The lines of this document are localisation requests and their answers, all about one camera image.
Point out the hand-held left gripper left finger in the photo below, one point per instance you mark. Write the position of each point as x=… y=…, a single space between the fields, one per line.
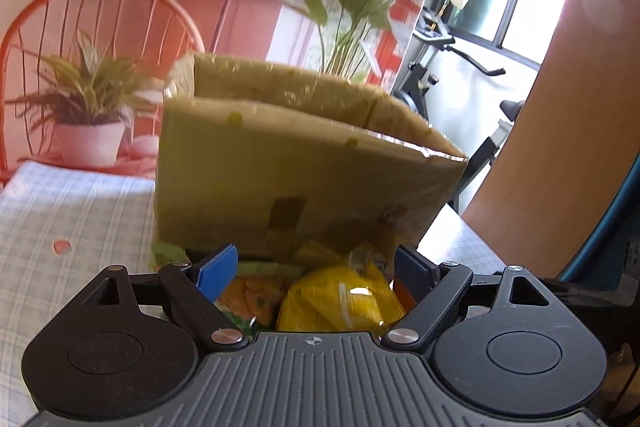
x=218 y=273

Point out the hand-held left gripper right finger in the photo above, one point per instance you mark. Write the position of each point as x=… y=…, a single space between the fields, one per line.
x=409 y=274

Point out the green and orange snack packet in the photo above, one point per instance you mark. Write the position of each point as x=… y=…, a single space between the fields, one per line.
x=247 y=294

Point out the yellow snack packet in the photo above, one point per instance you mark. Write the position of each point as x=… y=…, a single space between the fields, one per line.
x=330 y=302

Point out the brown cardboard box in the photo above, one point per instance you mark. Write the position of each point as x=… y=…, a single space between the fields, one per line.
x=280 y=167

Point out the blue edged dark object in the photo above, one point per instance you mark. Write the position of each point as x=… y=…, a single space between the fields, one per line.
x=607 y=237

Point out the plaid tablecloth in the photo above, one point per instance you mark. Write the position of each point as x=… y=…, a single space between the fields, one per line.
x=65 y=217

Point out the brown wooden panel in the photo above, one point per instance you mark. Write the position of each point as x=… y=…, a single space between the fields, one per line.
x=565 y=107

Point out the black and white exercise bike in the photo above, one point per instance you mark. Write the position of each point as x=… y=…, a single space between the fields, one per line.
x=425 y=82

